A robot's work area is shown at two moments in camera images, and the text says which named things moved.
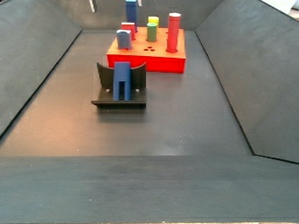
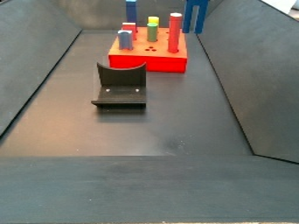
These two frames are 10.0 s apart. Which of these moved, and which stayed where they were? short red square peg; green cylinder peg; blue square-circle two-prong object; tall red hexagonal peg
Moved: blue square-circle two-prong object
Stayed: short red square peg; green cylinder peg; tall red hexagonal peg
